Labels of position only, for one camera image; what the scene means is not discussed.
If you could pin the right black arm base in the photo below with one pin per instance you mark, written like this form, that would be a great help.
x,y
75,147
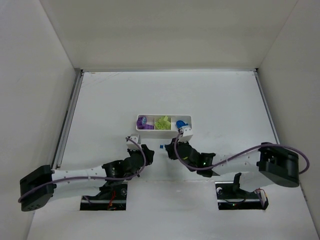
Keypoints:
x,y
230,197

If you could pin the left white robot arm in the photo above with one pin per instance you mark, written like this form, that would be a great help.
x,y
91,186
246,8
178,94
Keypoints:
x,y
45,185

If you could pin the lime green lego brick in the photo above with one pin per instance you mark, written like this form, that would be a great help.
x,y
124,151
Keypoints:
x,y
159,126

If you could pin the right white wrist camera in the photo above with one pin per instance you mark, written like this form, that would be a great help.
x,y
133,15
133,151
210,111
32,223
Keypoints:
x,y
185,134

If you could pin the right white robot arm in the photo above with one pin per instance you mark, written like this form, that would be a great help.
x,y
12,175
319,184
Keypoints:
x,y
258,167

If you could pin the purple round lego piece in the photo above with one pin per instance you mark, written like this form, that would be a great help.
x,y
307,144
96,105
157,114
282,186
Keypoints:
x,y
141,122

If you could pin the blue arch lego piece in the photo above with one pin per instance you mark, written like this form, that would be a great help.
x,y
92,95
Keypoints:
x,y
180,124

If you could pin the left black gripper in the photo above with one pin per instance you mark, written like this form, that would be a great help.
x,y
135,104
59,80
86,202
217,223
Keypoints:
x,y
145,155

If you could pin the white three-compartment tray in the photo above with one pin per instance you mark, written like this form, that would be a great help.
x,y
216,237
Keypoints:
x,y
164,134

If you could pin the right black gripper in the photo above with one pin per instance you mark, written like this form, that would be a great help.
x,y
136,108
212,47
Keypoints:
x,y
175,151

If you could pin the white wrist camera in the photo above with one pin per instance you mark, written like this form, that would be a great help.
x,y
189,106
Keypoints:
x,y
185,134
133,142

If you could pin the lime lego plate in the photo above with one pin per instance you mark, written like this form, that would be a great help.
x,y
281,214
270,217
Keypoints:
x,y
166,121

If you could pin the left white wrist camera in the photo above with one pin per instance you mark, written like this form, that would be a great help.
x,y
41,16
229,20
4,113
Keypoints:
x,y
133,142

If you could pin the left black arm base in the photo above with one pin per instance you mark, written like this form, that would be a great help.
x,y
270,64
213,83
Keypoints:
x,y
108,199

